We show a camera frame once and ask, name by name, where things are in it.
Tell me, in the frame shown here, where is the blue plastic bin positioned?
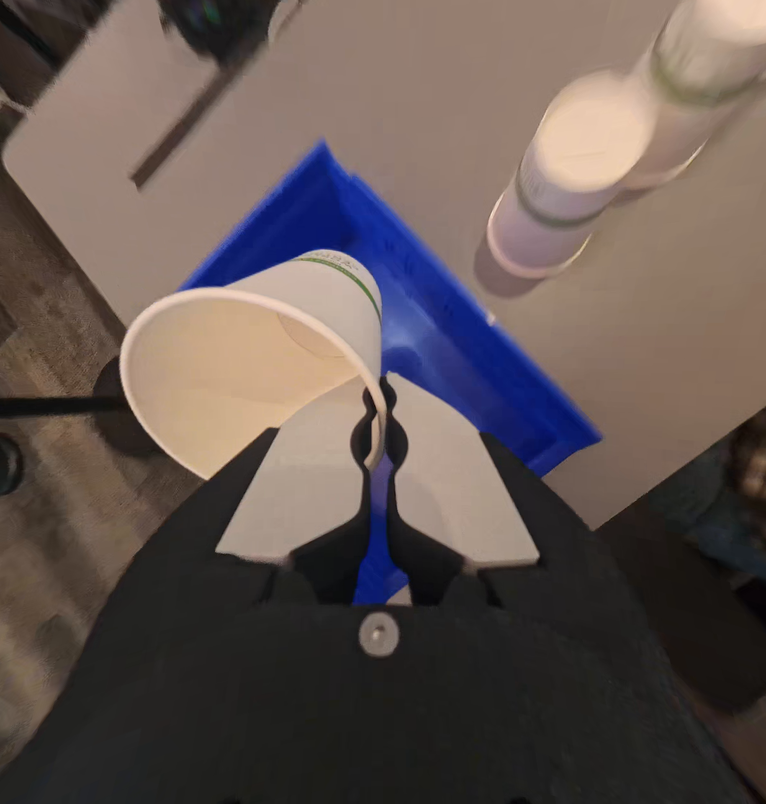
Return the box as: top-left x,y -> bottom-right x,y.
179,139 -> 604,605

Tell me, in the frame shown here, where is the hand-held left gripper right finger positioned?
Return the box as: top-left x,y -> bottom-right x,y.
383,372 -> 541,606

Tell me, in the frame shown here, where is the black chair armrest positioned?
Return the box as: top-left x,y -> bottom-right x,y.
596,502 -> 766,717

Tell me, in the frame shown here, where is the black round stand base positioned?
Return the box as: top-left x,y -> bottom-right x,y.
0,355 -> 167,461
0,432 -> 26,497

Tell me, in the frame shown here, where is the white paper cup green band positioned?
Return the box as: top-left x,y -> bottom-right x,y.
628,0 -> 766,192
119,248 -> 385,481
486,68 -> 657,280

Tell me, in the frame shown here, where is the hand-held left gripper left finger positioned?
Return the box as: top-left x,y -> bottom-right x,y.
215,376 -> 384,605

